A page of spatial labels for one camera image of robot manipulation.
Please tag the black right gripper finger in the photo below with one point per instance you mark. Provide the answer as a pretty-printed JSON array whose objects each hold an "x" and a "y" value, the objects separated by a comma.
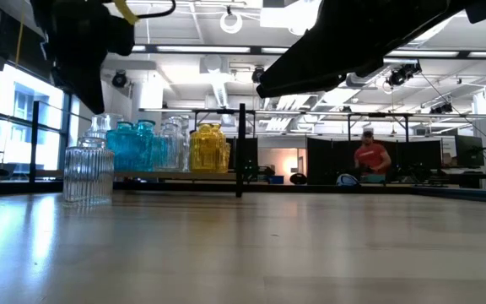
[
  {"x": 310, "y": 83},
  {"x": 310, "y": 59}
]

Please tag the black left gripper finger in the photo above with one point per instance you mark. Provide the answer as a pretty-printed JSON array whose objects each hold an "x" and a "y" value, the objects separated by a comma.
[
  {"x": 93, "y": 90},
  {"x": 68, "y": 80}
]

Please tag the tall clear flared glass vase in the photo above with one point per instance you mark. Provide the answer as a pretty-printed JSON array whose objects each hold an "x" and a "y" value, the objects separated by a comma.
[{"x": 115, "y": 120}]

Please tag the teal cut-glass vase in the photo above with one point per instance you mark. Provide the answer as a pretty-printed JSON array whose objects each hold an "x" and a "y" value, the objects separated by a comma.
[
  {"x": 147, "y": 139},
  {"x": 122, "y": 148}
]

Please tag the clear twisted glass vase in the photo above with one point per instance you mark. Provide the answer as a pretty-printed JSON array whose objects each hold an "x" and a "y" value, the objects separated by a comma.
[{"x": 169, "y": 148}]

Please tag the yellow ribbed glass bottle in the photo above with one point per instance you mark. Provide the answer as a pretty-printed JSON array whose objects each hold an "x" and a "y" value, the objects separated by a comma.
[{"x": 205, "y": 150}]

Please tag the yellow tape tag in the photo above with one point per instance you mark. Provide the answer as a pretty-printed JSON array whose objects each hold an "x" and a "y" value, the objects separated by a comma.
[{"x": 125, "y": 12}]

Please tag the black overhead rig bar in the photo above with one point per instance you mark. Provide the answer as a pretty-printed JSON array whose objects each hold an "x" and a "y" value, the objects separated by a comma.
[{"x": 255, "y": 50}]

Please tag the large glass window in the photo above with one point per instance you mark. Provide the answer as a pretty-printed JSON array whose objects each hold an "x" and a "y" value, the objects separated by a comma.
[{"x": 15, "y": 126}]

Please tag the black partition panel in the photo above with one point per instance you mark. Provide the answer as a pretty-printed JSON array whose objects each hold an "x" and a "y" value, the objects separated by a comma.
[{"x": 327, "y": 160}]

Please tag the short ribbed clear glass jar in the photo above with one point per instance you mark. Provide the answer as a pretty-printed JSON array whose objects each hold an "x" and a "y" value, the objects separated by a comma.
[{"x": 88, "y": 177}]

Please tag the person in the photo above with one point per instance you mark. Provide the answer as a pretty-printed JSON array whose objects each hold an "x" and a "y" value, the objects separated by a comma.
[{"x": 371, "y": 158}]

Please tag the white and blue round object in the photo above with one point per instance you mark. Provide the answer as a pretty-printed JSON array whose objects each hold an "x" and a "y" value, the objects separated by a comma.
[{"x": 346, "y": 180}]

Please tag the black monitor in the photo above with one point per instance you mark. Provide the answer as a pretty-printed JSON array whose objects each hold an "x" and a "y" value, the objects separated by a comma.
[{"x": 468, "y": 150}]

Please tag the black ceiling-mounted camera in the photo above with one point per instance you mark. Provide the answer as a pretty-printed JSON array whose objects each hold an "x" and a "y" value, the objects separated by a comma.
[
  {"x": 259, "y": 75},
  {"x": 119, "y": 79}
]

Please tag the black boom camera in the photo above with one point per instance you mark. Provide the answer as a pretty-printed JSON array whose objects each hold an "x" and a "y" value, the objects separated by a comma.
[
  {"x": 401, "y": 76},
  {"x": 441, "y": 108}
]

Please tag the black aluminium table frame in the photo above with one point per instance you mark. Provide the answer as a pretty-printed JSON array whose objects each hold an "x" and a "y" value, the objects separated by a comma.
[{"x": 331, "y": 188}]

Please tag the wooden shelf with black frame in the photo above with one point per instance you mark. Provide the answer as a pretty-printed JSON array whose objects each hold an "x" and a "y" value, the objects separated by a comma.
[{"x": 175, "y": 175}]

